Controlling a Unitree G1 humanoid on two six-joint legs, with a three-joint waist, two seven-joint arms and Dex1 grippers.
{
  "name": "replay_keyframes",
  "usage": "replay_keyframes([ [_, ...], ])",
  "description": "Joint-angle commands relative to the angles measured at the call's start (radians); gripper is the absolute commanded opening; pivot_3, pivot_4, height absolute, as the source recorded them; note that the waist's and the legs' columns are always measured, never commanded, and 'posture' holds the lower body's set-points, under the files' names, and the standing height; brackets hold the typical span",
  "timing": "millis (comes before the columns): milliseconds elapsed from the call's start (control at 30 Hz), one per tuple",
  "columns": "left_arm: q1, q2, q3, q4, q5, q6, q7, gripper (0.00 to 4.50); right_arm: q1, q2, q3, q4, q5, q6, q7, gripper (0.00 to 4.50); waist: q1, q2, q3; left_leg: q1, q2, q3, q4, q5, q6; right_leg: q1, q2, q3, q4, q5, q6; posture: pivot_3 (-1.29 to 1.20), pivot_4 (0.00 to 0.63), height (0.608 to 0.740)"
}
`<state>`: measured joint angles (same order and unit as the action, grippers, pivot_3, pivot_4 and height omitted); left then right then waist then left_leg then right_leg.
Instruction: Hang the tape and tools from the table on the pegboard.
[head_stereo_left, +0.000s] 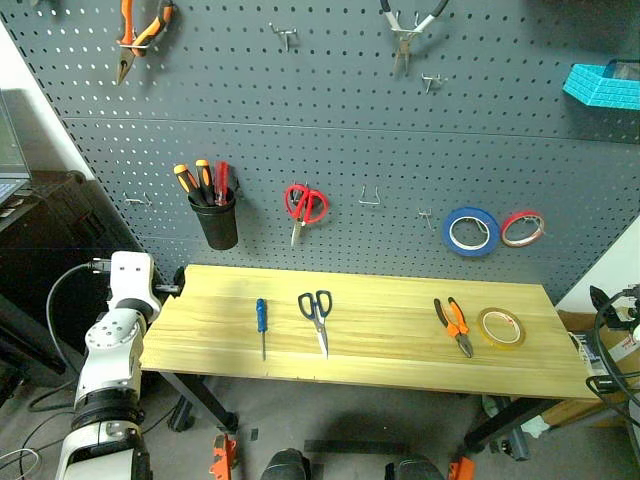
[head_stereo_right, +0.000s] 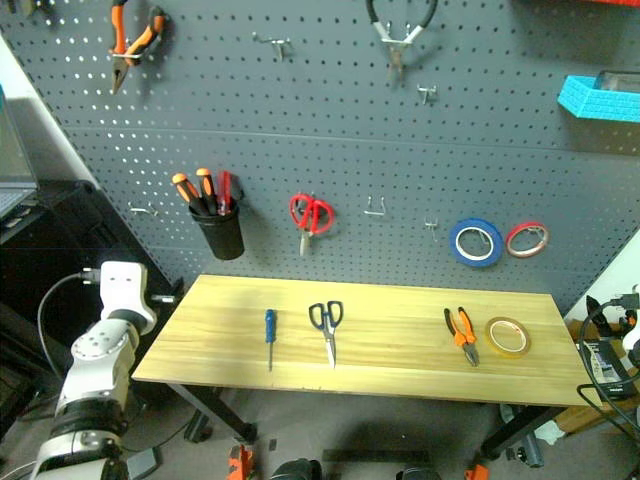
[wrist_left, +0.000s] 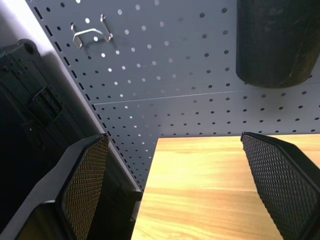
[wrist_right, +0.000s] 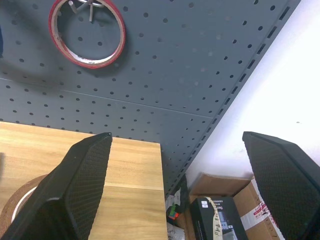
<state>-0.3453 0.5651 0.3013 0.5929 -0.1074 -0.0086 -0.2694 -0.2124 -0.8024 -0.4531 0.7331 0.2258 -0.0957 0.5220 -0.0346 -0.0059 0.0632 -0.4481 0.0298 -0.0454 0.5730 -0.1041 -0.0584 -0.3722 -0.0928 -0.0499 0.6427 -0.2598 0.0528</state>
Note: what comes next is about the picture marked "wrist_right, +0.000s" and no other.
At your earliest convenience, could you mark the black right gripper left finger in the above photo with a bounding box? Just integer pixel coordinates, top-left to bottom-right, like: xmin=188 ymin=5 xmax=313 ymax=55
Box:
xmin=0 ymin=132 xmax=113 ymax=240

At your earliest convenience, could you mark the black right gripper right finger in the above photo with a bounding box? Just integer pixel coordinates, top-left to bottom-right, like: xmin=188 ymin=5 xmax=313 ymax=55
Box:
xmin=242 ymin=131 xmax=320 ymax=240

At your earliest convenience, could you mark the grey pegboard panel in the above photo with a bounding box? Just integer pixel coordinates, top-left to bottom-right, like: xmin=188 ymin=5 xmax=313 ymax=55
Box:
xmin=0 ymin=0 xmax=302 ymax=198

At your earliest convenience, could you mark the brown cardboard box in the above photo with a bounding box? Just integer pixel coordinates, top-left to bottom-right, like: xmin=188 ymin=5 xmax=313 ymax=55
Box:
xmin=183 ymin=173 xmax=282 ymax=240

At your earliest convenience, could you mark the brown tape roll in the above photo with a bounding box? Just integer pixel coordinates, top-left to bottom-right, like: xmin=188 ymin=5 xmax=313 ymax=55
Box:
xmin=0 ymin=174 xmax=50 ymax=234

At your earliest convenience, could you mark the black product box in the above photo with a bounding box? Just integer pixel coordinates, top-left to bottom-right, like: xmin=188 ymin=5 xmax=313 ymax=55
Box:
xmin=189 ymin=196 xmax=249 ymax=240

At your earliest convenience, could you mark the crumpled plastic packaging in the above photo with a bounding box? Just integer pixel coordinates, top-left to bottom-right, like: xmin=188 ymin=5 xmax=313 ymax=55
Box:
xmin=165 ymin=174 xmax=190 ymax=240

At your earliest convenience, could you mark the red tape roll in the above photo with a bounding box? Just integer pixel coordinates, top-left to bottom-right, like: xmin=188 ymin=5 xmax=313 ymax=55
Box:
xmin=48 ymin=0 xmax=127 ymax=70

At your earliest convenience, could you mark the silver metal peg hook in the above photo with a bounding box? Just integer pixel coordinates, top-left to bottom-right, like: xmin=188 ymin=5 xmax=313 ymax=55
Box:
xmin=68 ymin=0 xmax=103 ymax=24

